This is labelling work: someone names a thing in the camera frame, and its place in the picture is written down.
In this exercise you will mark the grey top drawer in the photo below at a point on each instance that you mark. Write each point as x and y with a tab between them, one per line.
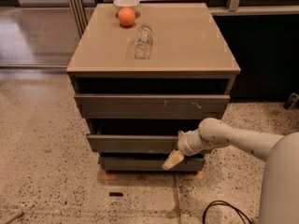
129	106

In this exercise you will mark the small dark floor device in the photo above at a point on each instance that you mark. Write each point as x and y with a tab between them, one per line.
292	101

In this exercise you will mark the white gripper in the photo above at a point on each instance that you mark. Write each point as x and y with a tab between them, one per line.
185	144

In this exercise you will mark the white bowl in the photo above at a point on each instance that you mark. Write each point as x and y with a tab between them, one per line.
132	4

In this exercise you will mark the grey three-drawer cabinet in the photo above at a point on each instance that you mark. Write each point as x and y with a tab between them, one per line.
189	55

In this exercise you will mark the black floor marker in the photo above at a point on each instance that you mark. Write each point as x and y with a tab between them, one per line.
116	194

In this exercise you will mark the grey bottom drawer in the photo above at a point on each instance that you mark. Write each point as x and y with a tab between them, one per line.
116	162

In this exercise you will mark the grey drawer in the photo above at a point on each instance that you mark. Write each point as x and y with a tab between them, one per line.
138	135
116	162
129	106

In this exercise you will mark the orange fruit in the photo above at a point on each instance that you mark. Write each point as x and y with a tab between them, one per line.
126	16

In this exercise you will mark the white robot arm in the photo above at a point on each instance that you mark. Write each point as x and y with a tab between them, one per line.
279	203

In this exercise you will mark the grey floor rod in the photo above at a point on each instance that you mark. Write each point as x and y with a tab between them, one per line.
10	220

